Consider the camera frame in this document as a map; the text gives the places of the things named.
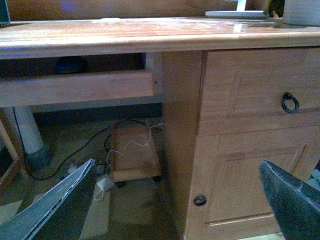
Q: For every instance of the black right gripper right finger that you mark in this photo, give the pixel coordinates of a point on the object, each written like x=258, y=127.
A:
x=295, y=204

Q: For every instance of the wooden rolling stand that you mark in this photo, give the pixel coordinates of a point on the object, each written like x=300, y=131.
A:
x=133, y=155

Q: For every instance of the black ring drawer pull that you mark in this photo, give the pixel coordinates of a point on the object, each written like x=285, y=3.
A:
x=289, y=103

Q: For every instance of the white desk grommet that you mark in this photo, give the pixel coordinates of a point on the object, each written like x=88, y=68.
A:
x=110, y=19

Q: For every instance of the wooden keyboard tray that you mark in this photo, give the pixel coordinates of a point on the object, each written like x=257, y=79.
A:
x=71, y=88

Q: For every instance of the white pipe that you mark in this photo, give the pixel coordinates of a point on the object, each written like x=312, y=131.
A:
x=37, y=152

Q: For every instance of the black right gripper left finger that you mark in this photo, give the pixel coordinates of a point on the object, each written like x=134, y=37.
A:
x=60, y=213

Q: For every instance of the grey laptop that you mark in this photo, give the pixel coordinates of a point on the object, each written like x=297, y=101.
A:
x=4, y=13

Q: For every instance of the white power adapter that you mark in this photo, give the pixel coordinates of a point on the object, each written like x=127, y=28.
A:
x=104, y=185

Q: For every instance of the white pot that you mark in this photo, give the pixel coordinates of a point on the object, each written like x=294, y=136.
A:
x=302, y=12

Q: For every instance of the black ring door pull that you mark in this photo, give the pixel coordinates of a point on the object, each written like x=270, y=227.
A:
x=200, y=200

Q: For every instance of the wooden desk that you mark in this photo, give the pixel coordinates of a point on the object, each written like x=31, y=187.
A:
x=223, y=82

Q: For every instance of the dark grey wireless mouse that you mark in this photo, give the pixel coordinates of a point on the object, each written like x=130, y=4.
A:
x=70, y=65

